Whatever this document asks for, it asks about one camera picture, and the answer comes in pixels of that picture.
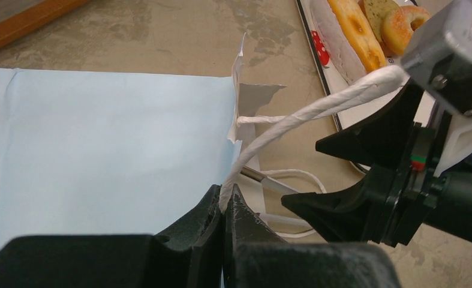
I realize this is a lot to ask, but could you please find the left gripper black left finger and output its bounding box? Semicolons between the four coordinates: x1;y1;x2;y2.
0;185;223;287

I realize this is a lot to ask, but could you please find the white strawberry enamel tray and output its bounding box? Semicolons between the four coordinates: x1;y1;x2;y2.
295;0;437;173

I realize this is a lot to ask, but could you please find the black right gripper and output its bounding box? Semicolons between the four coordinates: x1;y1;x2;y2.
281;66;472;246

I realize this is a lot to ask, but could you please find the round orange fake bun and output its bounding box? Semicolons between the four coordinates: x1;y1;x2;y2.
381;5;431;56

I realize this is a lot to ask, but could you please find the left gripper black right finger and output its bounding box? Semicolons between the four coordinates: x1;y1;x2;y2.
223;185;401;287

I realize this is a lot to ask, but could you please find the long orange fake bread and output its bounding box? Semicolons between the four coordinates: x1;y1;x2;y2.
310;1;387;84

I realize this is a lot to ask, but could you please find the white blue paper bag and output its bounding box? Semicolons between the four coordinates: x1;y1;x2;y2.
0;34;409;271

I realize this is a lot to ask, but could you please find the orange wooden shelf rack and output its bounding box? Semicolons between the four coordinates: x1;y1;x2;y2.
0;1;87;48

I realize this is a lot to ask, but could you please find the brown fake bread slice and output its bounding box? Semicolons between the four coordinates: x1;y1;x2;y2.
358;0;399;44

